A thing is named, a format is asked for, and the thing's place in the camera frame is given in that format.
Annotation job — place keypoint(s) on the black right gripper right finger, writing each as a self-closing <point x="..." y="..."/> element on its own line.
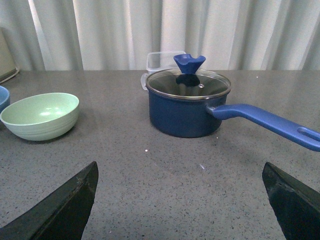
<point x="295" y="205"/>

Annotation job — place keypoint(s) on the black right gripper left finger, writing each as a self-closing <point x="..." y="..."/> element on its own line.
<point x="62" y="215"/>

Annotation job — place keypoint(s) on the green plastic bowl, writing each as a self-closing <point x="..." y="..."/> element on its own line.
<point x="42" y="117"/>

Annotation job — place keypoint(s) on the blue plastic bowl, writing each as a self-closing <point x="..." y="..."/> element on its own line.
<point x="5" y="98"/>

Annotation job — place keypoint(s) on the blue saucepan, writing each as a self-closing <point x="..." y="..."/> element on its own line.
<point x="195" y="118"/>

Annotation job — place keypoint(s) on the cream two-slot toaster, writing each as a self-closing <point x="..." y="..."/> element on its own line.
<point x="8" y="68"/>

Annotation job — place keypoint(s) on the glass lid blue knob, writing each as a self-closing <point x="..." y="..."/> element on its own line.
<point x="187" y="81"/>

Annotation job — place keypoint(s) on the clear plastic food container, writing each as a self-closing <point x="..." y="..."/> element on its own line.
<point x="159" y="61"/>

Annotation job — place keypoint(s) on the white curtain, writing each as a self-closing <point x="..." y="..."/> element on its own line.
<point x="118" y="34"/>

